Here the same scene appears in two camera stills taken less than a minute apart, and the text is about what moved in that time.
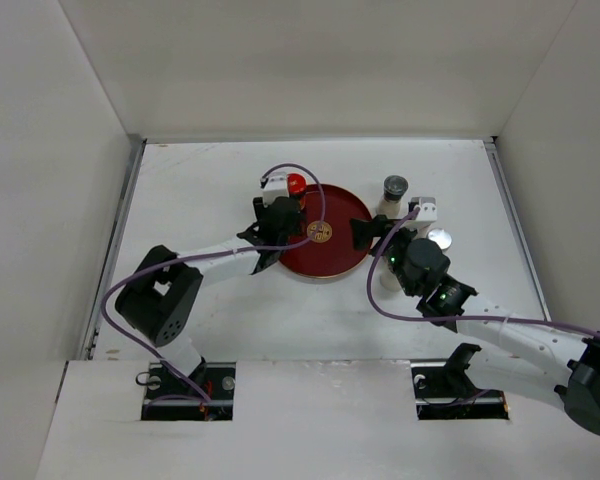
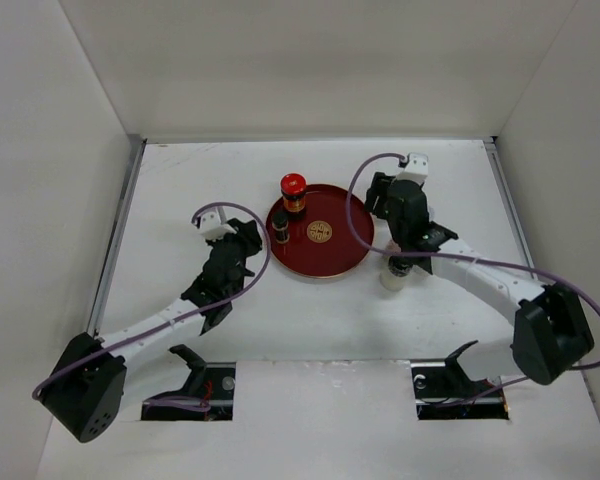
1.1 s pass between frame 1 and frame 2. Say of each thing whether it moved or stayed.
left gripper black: moved
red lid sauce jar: stayed
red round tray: stayed
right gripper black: moved
